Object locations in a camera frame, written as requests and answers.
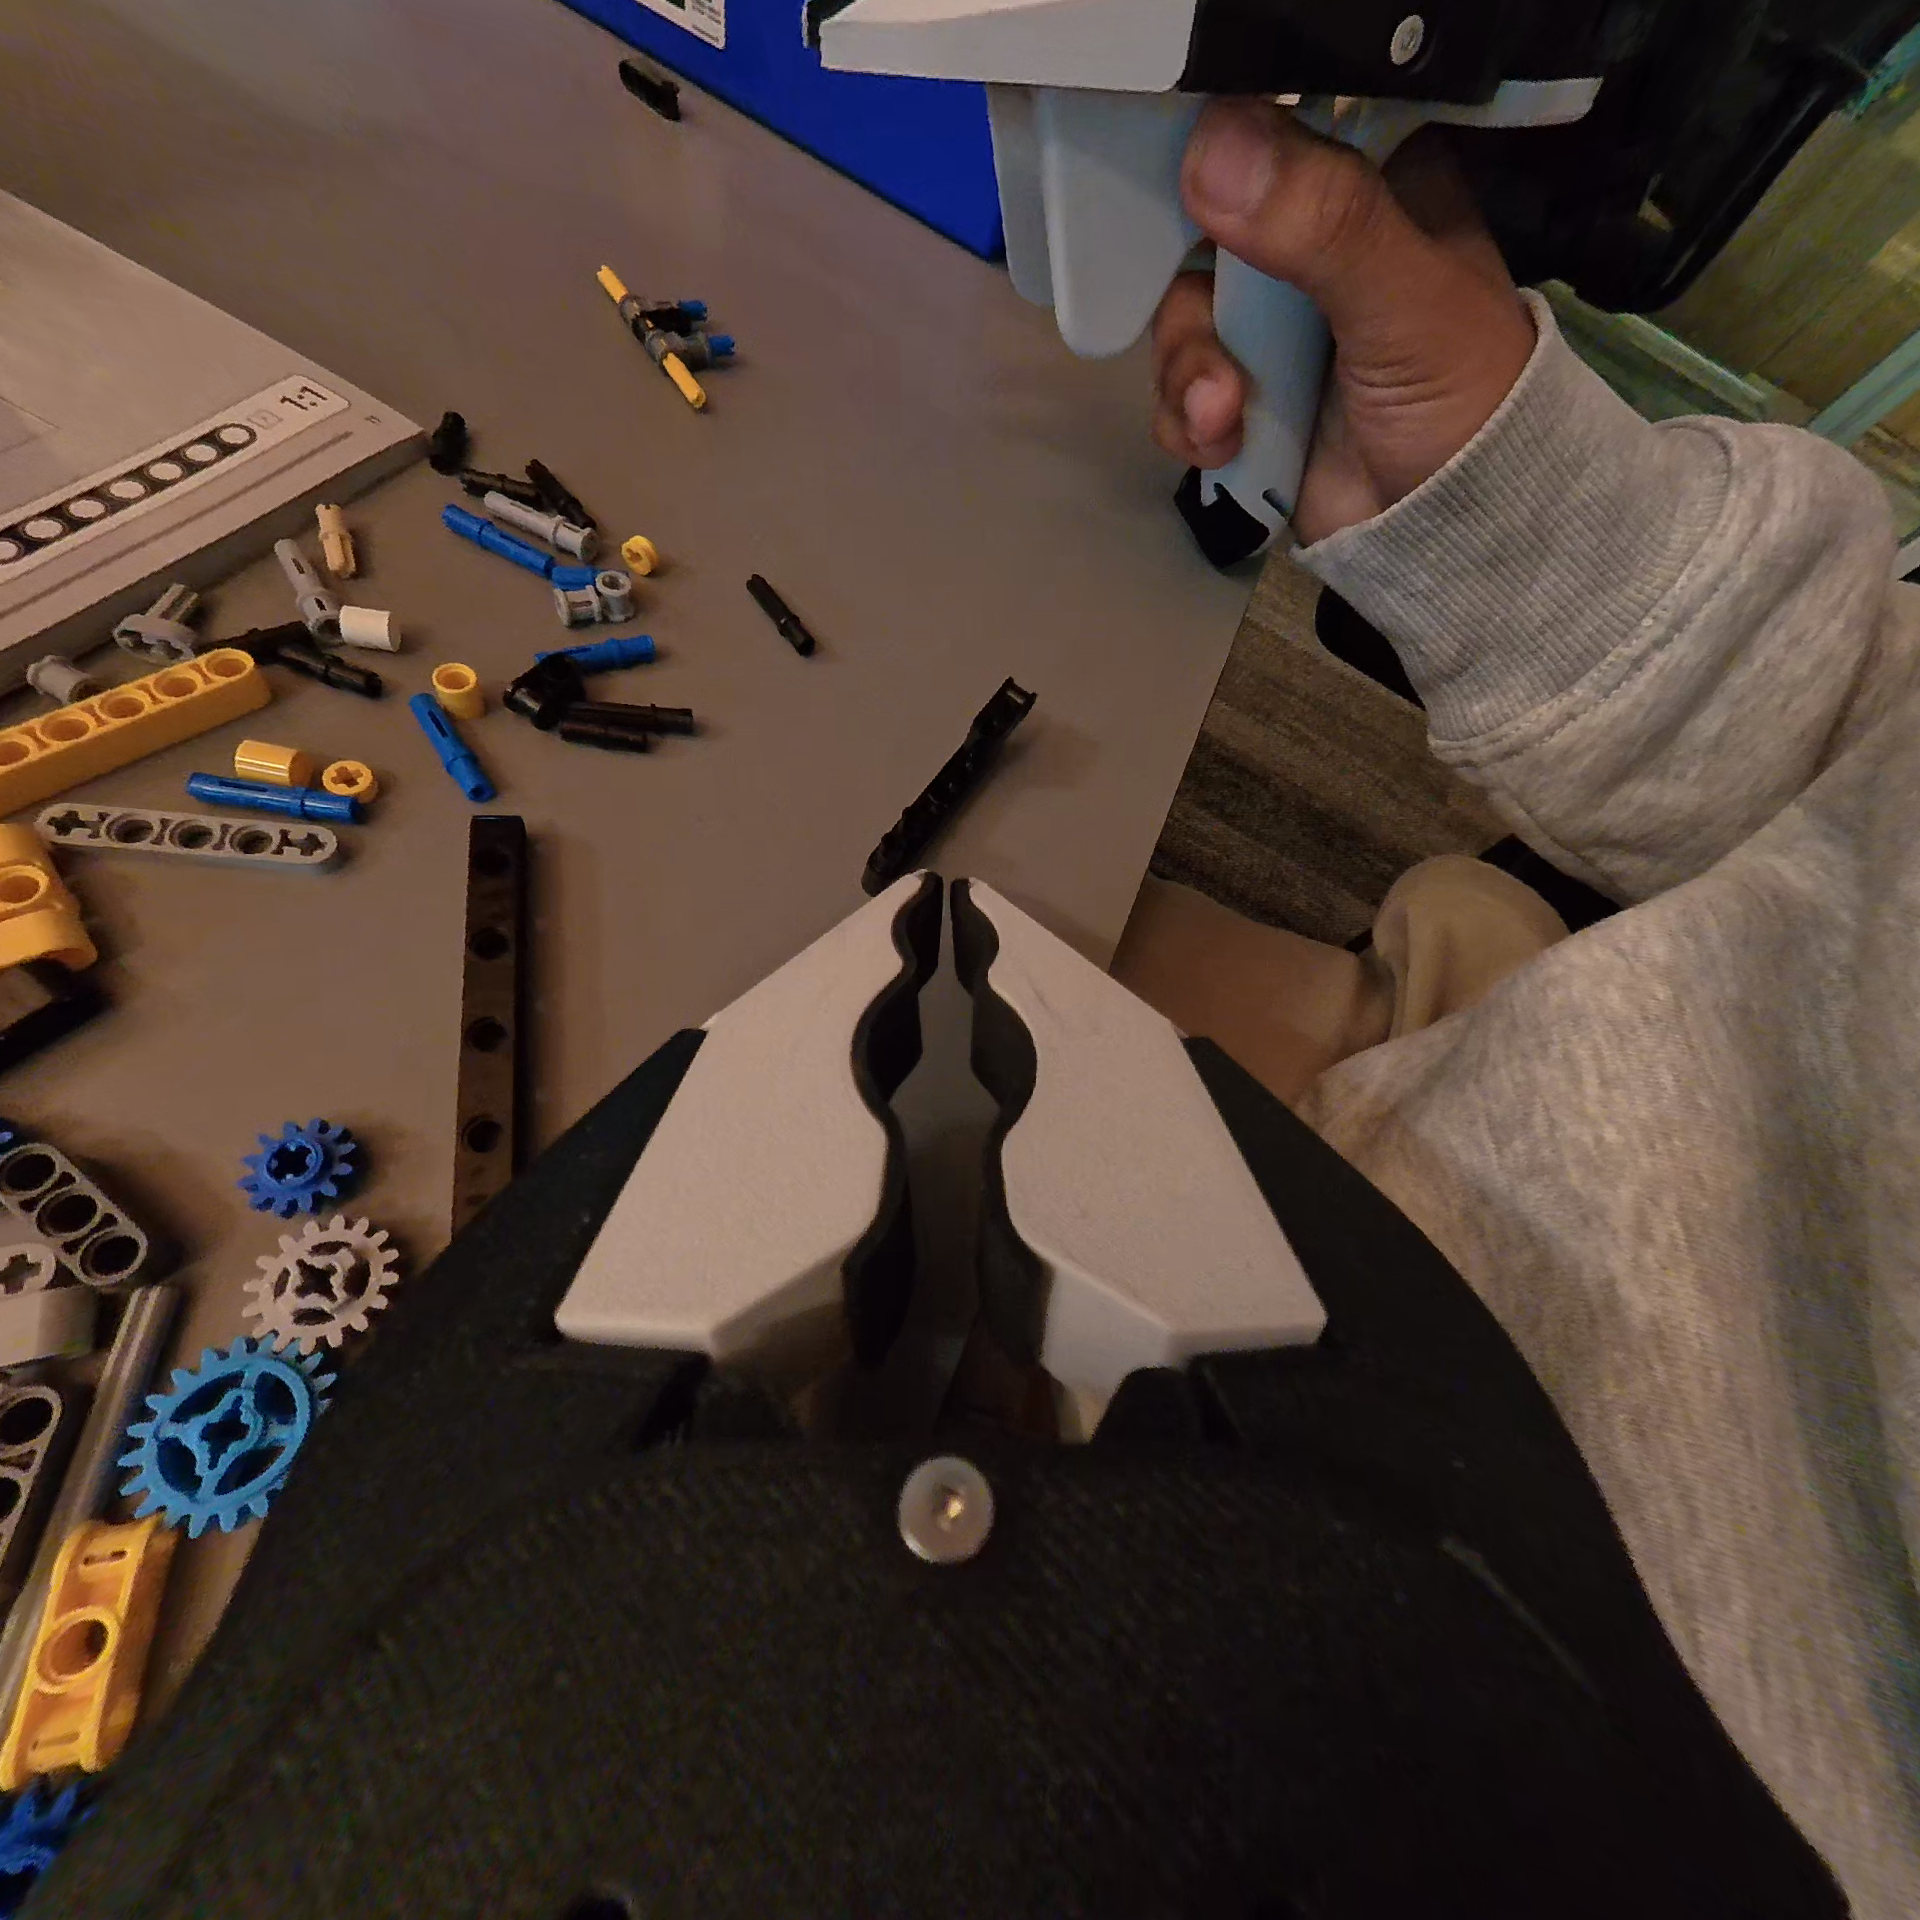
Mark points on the thin black lego liftarm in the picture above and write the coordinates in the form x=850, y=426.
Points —
x=953, y=780

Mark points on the small black lego connector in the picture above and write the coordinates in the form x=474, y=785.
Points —
x=651, y=87

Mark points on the person's right forearm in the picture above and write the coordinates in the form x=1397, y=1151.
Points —
x=1651, y=601

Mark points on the yellow axle lego assembly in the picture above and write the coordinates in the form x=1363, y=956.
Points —
x=660, y=323

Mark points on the person's tan trouser leg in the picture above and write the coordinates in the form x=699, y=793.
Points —
x=1275, y=975

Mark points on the grey instruction booklet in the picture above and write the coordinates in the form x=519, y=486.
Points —
x=120, y=390

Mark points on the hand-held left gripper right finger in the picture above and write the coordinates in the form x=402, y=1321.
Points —
x=1154, y=1215

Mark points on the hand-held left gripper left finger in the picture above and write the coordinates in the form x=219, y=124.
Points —
x=734, y=1184

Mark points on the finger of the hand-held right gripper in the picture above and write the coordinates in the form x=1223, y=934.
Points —
x=1020, y=38

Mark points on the pile of lego pieces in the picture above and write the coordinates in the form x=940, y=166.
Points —
x=134, y=712

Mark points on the short black lego pin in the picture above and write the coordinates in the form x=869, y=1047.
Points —
x=780, y=614

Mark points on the long black lego beam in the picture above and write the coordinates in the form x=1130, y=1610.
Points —
x=495, y=871

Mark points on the person's right hand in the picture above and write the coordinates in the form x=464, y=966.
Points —
x=1394, y=271

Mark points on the blue plastic bin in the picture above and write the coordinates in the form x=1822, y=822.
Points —
x=885, y=135

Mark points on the person's grey sweatshirt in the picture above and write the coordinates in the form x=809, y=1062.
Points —
x=1695, y=1275

